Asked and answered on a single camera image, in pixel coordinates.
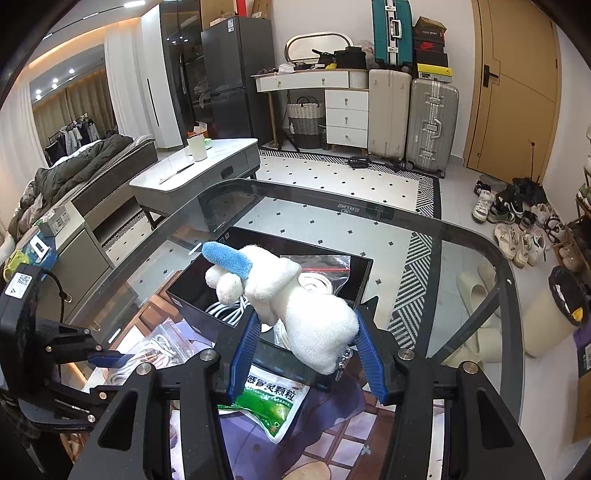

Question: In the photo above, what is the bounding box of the white curtain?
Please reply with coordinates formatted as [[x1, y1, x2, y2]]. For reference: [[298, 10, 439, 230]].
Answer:
[[104, 18, 158, 140]]

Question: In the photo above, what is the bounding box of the teal suitcase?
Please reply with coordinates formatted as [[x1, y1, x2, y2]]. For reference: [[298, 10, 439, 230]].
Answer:
[[372, 0, 414, 71]]

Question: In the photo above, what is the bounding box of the black refrigerator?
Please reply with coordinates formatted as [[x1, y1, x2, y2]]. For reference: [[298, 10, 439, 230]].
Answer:
[[201, 16, 279, 149]]

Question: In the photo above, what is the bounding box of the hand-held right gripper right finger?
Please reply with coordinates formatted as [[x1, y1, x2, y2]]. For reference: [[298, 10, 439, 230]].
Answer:
[[355, 309, 532, 480]]

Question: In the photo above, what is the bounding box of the wooden door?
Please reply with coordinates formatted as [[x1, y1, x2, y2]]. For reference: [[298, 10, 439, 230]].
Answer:
[[464, 0, 562, 175]]

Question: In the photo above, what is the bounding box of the silver suitcase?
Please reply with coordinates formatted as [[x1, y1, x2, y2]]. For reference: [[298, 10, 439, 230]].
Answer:
[[405, 78, 461, 179]]

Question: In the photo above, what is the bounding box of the black cardboard box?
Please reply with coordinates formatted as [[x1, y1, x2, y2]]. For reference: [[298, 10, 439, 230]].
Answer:
[[165, 226, 379, 394]]

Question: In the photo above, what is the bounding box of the pile of shoes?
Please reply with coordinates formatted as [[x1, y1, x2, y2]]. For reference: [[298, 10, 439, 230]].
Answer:
[[471, 179, 574, 269]]

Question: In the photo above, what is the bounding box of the stack of shoe boxes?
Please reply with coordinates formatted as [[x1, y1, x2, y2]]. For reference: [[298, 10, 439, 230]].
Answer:
[[412, 16, 456, 85]]

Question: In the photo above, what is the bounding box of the dark glass wardrobe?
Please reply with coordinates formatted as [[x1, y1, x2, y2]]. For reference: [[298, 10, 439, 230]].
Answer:
[[159, 0, 205, 140]]

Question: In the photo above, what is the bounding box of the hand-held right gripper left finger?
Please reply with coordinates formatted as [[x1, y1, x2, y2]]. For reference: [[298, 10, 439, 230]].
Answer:
[[69, 316, 259, 480]]

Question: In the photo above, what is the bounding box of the beige suitcase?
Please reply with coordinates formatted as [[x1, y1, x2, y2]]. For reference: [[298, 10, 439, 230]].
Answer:
[[367, 68, 413, 163]]

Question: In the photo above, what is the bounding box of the oval mirror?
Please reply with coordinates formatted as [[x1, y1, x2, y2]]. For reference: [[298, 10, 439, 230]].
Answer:
[[284, 31, 355, 71]]

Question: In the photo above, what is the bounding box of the zip bag with white rope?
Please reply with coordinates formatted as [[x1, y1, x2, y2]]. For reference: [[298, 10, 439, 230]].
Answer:
[[108, 322, 186, 385]]

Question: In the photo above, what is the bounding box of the wicker basket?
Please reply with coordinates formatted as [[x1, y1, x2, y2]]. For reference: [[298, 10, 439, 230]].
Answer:
[[286, 97, 327, 150]]

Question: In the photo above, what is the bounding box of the white plush toy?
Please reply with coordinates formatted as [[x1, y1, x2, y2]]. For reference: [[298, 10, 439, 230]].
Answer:
[[202, 241, 360, 384]]

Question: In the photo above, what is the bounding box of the beige slipper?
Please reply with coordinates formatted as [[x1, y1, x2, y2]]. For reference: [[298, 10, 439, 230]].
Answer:
[[475, 264, 505, 319], [456, 272, 497, 371]]

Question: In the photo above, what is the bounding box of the purple bag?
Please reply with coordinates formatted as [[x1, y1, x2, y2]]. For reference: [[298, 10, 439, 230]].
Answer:
[[570, 329, 591, 371]]

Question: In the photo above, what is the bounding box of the white cable bundle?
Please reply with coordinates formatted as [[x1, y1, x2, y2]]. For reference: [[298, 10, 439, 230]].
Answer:
[[203, 295, 297, 352]]

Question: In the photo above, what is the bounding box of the black looped cable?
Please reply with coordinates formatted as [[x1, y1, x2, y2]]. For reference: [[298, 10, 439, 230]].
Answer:
[[43, 269, 74, 303]]

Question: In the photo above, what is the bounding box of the white trash bin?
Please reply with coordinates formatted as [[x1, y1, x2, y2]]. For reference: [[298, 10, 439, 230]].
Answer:
[[522, 265, 588, 359]]

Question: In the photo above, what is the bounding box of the black white patterned rug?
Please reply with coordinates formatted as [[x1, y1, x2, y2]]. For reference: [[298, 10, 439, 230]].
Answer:
[[104, 148, 443, 343]]

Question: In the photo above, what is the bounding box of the green white medicine packet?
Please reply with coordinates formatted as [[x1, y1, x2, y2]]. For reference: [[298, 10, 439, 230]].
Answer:
[[217, 364, 311, 445]]

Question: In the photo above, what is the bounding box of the grey cabinet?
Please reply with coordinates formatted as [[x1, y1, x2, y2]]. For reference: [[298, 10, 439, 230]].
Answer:
[[36, 225, 117, 325]]

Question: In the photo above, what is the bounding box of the grey white coffee table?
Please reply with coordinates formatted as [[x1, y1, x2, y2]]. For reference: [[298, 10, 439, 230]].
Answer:
[[129, 137, 262, 232]]

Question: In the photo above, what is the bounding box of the printed cartoon mat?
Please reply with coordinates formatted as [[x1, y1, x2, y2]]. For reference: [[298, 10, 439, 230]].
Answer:
[[65, 295, 445, 480]]

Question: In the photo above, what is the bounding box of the white cup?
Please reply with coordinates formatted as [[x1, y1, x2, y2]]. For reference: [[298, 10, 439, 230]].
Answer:
[[187, 134, 208, 162]]

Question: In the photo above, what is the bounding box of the dark green duvet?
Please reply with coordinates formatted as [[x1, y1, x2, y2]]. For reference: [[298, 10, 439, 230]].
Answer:
[[9, 136, 140, 241]]

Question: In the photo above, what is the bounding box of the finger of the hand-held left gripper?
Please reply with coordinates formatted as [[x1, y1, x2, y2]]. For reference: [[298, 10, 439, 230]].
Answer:
[[28, 382, 117, 428], [39, 322, 137, 369]]

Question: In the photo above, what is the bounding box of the black umbrella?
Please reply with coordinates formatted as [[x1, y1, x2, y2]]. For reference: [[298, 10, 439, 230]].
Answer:
[[512, 143, 549, 205]]

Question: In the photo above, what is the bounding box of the clothes rack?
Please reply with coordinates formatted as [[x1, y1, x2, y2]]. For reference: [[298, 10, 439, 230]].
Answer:
[[44, 117, 103, 161]]

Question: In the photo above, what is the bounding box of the brown cardboard box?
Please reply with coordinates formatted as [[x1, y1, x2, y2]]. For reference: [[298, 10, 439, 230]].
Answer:
[[573, 364, 591, 445]]

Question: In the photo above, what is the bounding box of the white dresser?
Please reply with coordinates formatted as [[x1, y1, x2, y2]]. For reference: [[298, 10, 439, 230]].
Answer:
[[252, 69, 370, 156]]

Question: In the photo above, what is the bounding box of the black bag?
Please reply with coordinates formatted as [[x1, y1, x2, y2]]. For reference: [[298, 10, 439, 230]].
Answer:
[[332, 46, 368, 71]]

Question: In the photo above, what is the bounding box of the clear bag with white strap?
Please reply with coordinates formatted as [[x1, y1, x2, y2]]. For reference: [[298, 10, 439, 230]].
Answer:
[[279, 254, 352, 299]]

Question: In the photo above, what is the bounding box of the bed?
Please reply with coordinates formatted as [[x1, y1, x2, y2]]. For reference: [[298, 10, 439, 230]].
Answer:
[[0, 134, 160, 261]]

